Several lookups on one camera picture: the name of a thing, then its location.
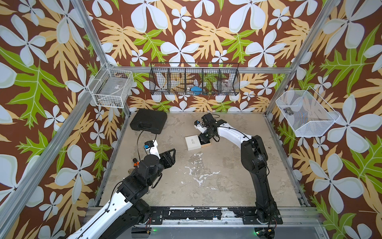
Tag black wire basket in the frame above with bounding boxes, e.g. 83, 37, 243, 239
149, 62, 241, 96

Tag blue object in basket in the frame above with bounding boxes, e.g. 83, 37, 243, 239
191, 86, 203, 95

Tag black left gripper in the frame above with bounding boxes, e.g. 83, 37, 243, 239
146, 147, 175, 187

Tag white wire basket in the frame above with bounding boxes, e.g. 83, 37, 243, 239
88, 64, 134, 109

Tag white sleeve jewelry box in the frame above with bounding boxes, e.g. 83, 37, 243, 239
185, 135, 202, 151

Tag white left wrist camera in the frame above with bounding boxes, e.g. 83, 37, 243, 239
144, 140, 160, 158

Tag black lined tan drawer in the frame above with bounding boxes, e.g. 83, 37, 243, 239
200, 141, 211, 148

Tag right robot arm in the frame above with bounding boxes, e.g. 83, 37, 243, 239
194, 113, 283, 225

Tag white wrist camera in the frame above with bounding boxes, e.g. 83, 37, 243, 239
194, 120, 207, 133
144, 140, 160, 158

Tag small metal object in basket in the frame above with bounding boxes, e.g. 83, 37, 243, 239
283, 107, 294, 116

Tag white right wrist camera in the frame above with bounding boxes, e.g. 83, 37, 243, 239
194, 120, 207, 133

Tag black hard case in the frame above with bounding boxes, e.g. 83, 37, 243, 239
130, 109, 167, 134

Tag orange handled pliers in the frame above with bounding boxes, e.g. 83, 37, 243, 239
132, 158, 140, 169

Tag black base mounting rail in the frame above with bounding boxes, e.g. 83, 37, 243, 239
143, 207, 284, 225

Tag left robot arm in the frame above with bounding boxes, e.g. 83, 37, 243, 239
68, 148, 176, 239

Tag white mesh basket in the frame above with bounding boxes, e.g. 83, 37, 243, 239
276, 87, 340, 137

